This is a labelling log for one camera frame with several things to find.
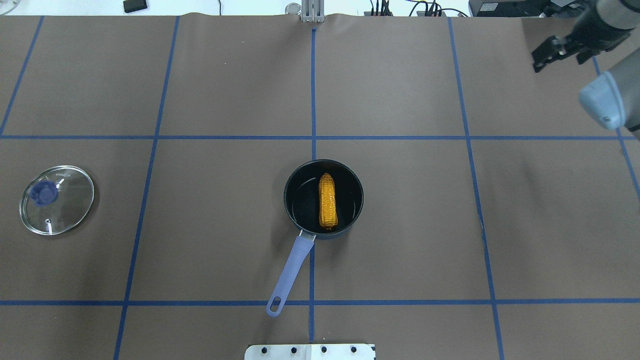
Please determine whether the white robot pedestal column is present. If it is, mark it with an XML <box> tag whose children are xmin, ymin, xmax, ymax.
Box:
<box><xmin>244</xmin><ymin>342</ymin><xmax>377</xmax><ymax>360</ymax></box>

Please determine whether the small black square pad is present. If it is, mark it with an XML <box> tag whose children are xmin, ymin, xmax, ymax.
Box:
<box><xmin>122</xmin><ymin>0</ymin><xmax>148</xmax><ymax>14</ymax></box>

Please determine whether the dark blue saucepan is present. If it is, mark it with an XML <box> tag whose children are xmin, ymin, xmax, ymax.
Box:
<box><xmin>265</xmin><ymin>159</ymin><xmax>364</xmax><ymax>317</ymax></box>

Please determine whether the black power strip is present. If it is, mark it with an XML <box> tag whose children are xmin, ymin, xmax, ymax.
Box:
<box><xmin>363</xmin><ymin>0</ymin><xmax>442</xmax><ymax>17</ymax></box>

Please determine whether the glass pot lid blue knob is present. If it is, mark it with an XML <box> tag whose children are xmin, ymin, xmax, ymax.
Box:
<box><xmin>18</xmin><ymin>165</ymin><xmax>96</xmax><ymax>236</ymax></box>

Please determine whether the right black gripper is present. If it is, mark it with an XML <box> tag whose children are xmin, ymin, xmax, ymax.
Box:
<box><xmin>531</xmin><ymin>5</ymin><xmax>633</xmax><ymax>73</ymax></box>

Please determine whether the yellow toy corn cob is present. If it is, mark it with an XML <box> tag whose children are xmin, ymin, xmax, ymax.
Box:
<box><xmin>318</xmin><ymin>173</ymin><xmax>339</xmax><ymax>230</ymax></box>

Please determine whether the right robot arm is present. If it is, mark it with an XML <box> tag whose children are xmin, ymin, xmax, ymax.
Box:
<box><xmin>531</xmin><ymin>0</ymin><xmax>640</xmax><ymax>139</ymax></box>

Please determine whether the aluminium frame post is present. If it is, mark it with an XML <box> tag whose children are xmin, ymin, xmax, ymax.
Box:
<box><xmin>300</xmin><ymin>0</ymin><xmax>325</xmax><ymax>23</ymax></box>

